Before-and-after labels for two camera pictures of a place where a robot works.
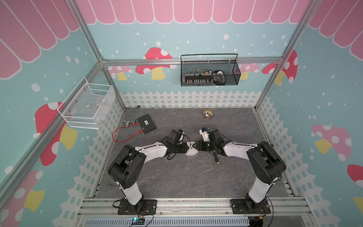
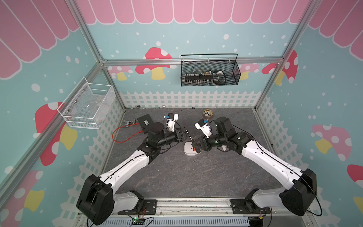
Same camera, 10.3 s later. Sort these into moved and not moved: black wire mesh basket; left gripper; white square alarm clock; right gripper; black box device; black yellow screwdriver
Moved: black yellow screwdriver; left gripper
Not moved: white square alarm clock; black box device; black wire mesh basket; right gripper
